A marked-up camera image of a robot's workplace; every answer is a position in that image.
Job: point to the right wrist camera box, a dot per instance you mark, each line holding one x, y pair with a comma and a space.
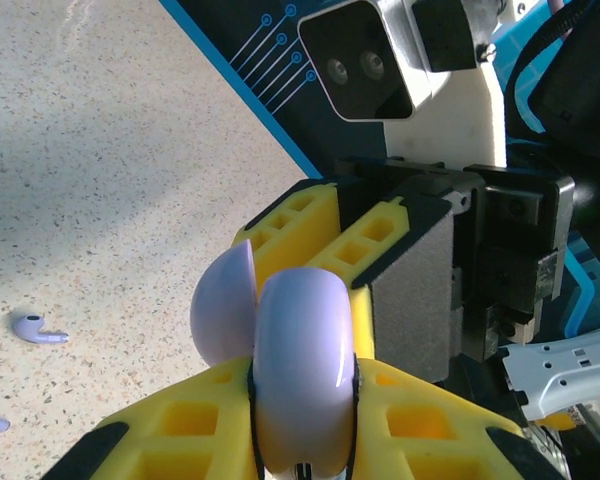
360, 65

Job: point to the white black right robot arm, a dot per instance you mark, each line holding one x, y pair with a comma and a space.
570, 365

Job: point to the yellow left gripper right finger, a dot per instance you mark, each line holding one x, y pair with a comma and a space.
430, 440

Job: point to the purple earbud charging case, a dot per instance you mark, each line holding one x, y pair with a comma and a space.
305, 340

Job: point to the blue table side rail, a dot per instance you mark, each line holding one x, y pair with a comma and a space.
242, 85

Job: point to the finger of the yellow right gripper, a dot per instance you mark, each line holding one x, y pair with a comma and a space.
410, 300
300, 225

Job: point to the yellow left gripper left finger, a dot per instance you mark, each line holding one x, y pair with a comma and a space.
180, 440

